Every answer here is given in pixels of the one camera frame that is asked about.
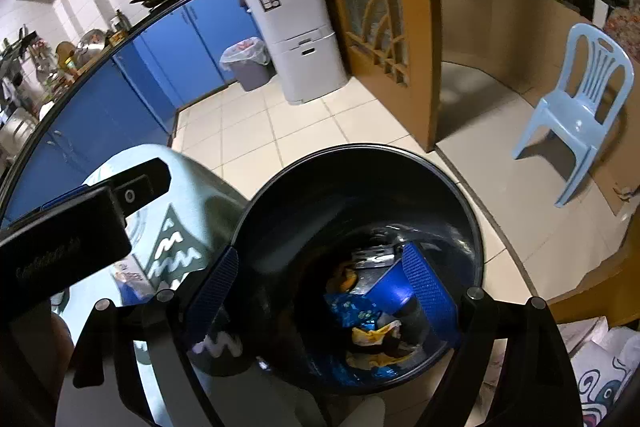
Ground grey bin with plastic bag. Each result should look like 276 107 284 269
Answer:
220 37 273 92

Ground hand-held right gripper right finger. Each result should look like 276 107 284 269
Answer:
401 243 586 427

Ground silver blister pack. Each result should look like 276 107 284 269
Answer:
352 247 396 268

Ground tall white pedal bin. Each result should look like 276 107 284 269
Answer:
237 0 348 105

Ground yellow snack packet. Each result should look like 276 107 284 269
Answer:
347 321 403 367

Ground brown cardboard sheet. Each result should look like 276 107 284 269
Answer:
435 0 640 303

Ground blue lower kitchen cabinets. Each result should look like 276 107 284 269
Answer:
0 0 266 228

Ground light blue plastic chair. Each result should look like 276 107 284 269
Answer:
512 23 636 208

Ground white printed bag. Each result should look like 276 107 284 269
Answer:
555 317 640 427

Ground wooden door with patterned glass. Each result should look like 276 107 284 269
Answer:
300 0 443 152

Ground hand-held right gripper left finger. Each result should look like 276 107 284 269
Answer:
55 247 241 427

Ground blue patterned wrapper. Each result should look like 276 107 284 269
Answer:
325 292 382 329

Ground steel wok lid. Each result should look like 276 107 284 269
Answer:
75 29 113 58

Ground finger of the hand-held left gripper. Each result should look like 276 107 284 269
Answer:
107 157 173 218
10 183 108 230

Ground black round trash bin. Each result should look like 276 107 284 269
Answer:
232 144 485 395

